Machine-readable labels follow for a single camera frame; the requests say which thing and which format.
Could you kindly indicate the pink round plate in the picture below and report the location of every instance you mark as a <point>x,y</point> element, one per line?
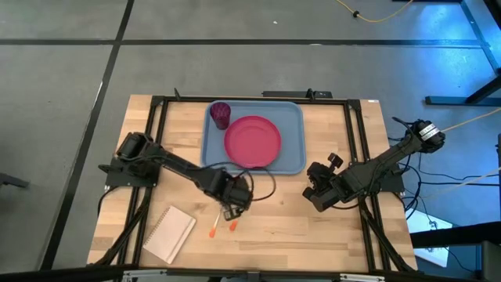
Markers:
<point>252,142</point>

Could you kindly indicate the white floor sheet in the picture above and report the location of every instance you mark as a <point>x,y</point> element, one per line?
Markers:
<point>422,223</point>

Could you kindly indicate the black stand leg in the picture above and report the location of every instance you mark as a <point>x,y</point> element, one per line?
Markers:
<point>450,100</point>

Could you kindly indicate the grey box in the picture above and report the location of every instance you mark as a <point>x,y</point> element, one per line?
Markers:
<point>491,262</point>

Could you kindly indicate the dark red ribbed cup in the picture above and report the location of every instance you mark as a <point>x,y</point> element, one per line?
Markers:
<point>220,113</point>

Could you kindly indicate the grey floor object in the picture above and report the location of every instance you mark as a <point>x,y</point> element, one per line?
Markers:
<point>11,181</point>

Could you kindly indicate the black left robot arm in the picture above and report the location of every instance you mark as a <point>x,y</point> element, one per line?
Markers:
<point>180,168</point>

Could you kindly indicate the black aluminium table frame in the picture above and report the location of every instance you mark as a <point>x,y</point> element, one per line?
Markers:
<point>188,99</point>

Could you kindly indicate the blue plastic tray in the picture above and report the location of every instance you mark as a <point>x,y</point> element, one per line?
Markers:
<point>291,141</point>

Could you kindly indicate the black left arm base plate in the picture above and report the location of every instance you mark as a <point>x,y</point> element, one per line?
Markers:
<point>117,178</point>

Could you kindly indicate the dark floor beam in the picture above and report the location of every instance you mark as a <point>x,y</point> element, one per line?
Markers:
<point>462,235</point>

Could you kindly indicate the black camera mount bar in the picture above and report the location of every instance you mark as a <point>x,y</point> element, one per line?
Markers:
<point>289,94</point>

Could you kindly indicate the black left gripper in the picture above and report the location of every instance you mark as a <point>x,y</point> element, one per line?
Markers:
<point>236,194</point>

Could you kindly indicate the black foreground beam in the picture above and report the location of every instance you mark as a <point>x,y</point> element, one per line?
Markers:
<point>58,277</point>

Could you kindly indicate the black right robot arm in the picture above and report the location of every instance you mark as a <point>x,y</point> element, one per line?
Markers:
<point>391,156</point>

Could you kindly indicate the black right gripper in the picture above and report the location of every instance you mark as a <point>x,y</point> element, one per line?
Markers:
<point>336,188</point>

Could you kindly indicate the beige spiral notebook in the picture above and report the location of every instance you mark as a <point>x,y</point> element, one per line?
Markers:
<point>170,235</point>

